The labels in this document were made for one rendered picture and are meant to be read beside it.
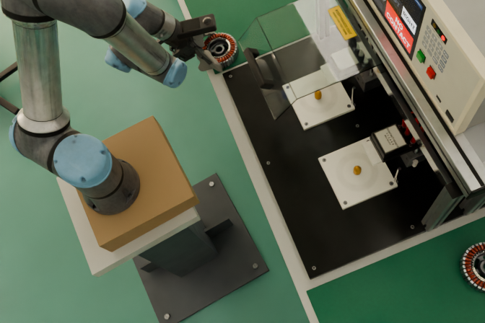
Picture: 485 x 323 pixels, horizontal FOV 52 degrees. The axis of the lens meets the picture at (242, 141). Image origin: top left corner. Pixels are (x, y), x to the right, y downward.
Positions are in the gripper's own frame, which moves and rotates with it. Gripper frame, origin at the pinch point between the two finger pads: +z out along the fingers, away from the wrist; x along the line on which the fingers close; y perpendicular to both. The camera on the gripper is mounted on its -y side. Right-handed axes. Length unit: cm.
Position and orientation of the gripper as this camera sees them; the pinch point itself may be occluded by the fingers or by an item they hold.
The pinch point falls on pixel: (220, 51)
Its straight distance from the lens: 154.0
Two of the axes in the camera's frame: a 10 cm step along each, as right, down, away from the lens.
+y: -7.6, 3.8, 5.2
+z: 6.3, 2.4, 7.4
